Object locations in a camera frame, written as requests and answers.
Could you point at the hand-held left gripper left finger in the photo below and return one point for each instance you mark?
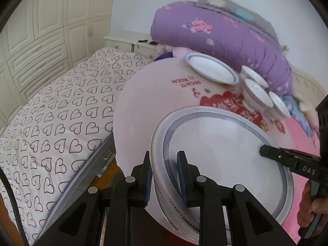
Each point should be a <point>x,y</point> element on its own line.
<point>148,184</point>

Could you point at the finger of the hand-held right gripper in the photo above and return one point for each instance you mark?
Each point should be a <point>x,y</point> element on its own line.
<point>302,164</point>

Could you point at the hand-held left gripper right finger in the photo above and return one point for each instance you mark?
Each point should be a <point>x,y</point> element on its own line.
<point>181,182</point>

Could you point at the large white patterned-rim plate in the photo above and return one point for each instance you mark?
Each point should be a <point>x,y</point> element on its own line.
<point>217,146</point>

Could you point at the white ceramic bowl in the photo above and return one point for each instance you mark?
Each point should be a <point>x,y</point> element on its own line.
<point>256,92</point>
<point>253,75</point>
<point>279,105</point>

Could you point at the person's right hand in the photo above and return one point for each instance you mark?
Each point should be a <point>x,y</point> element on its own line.
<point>306,205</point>

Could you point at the blue printed cloth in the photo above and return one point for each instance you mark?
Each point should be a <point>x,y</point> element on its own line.
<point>299,112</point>

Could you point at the cream headboard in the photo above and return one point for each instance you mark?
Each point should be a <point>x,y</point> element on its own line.
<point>310,87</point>

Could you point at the round pink printed table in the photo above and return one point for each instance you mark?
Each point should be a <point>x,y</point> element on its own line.
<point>153,94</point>

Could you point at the bed with heart-print sheet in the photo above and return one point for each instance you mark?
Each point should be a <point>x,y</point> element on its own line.
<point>64,120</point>

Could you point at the small white grey-rim plate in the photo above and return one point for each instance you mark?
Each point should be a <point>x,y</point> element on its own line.
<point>210,66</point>

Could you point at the dark purple cloth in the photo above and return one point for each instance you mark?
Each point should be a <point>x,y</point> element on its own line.
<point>165,56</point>

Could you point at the light pink folded blanket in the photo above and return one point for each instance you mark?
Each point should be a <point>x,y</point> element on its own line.
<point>179,52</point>

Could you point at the cream nightstand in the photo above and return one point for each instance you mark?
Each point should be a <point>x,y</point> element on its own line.
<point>123,42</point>

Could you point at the purple floral quilt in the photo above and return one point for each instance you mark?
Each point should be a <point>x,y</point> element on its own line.
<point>217,30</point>

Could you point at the grey patterned pillow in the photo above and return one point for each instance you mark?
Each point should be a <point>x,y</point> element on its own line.
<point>230,7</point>

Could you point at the cream panelled wardrobe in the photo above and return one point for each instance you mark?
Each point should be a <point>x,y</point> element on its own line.
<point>38,30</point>

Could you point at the grey bed frame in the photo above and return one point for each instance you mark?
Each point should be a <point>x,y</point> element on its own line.
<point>84,174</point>

